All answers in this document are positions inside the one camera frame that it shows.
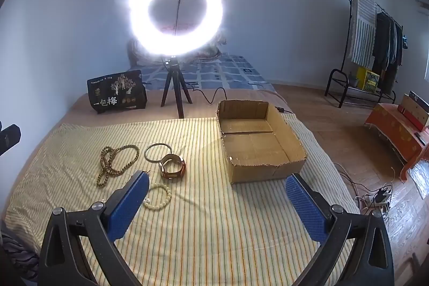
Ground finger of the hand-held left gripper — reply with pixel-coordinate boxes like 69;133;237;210
0;124;21;157

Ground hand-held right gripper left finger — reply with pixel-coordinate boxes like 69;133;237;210
38;170;150;286

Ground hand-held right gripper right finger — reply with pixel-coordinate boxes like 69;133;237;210
284;173;395;286

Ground brown wooden bead necklace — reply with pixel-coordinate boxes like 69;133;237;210
97;144;140;187

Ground cream bead bracelet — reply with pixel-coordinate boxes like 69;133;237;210
142;183;172;211

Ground pink strap wristwatch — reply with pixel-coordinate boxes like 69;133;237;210
158;154;186;180

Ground thin metal bangle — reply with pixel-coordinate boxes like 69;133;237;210
144;143;173;163

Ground white power strip with charger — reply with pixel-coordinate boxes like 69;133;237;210
364;190;393;211

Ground tan bed cover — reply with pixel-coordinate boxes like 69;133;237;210
47;90;294;139

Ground black printed snack bag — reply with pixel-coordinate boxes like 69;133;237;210
87;70;148;114

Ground clear plastic bag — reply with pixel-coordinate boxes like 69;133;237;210
407;164;429;201

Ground dark striped clothing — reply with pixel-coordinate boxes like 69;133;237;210
0;229;39;276

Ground black metal clothes rack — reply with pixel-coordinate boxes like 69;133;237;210
324;0;403;109

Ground black tripod stand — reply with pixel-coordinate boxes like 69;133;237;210
161;55;193;119

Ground yellow box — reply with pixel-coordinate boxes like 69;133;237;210
356;66;380;93

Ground cardboard gift box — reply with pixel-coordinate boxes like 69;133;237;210
397;91;429;131

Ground blue checked bed sheet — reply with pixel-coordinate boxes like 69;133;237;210
129;55;277;92

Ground dark hanging clothes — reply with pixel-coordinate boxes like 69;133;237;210
372;11;404;94

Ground striped hanging towel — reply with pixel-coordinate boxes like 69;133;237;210
349;0;378;69

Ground folded floral quilt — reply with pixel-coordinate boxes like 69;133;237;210
127;28;228;67

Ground floor cables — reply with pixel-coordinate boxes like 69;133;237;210
333;162;394;216

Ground black ring light cable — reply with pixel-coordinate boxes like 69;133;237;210
186;87;279;110

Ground bright ring light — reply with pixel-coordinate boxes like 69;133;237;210
129;0;224;57

